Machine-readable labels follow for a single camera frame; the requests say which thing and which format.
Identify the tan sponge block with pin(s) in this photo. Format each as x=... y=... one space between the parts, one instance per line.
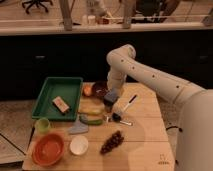
x=60 y=104

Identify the silver metal spoon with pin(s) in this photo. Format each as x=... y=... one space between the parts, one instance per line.
x=120 y=121

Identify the bunch of dark grapes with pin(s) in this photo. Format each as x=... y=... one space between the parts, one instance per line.
x=112 y=142

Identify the green plastic tray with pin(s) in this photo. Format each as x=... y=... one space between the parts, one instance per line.
x=68 y=88

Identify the black office chair base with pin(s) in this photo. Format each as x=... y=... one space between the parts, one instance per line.
x=38 y=3

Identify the orange plastic bowl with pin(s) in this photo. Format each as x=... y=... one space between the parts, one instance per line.
x=48 y=150

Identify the grey blue gripper body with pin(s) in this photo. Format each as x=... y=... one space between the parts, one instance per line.
x=111 y=96

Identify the grey blue cloth piece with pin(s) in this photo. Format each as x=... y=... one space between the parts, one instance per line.
x=78 y=128

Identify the orange peach toy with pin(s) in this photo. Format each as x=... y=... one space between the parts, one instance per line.
x=87 y=90

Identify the black and white brush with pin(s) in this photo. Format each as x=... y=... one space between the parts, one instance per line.
x=116 y=116

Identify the dark brown bowl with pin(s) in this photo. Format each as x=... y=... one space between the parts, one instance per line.
x=99 y=89

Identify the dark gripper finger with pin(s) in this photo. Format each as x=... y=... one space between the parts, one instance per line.
x=108 y=107

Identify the green plastic cup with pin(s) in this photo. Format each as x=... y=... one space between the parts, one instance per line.
x=42 y=125

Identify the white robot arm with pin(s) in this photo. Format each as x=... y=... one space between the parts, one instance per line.
x=194 y=148

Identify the green cucumber toy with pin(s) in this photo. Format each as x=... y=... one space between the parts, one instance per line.
x=86 y=121

